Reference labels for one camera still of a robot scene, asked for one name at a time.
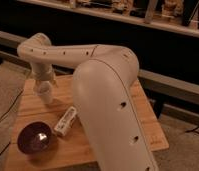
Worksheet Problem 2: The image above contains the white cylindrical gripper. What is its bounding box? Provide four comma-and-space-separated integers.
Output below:
32, 65, 57, 95

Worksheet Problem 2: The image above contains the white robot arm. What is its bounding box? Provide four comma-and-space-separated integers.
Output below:
17, 33, 159, 171

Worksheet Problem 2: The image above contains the dark purple ceramic bowl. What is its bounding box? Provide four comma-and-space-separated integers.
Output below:
17, 121, 57, 155

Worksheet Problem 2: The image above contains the white plastic bottle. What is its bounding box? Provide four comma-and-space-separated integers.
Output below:
54, 106, 77, 136

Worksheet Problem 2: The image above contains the background shelf with items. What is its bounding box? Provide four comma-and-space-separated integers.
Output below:
18, 0, 199, 38

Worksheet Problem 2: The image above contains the black cable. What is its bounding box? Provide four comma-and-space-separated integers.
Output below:
0, 88, 25, 164

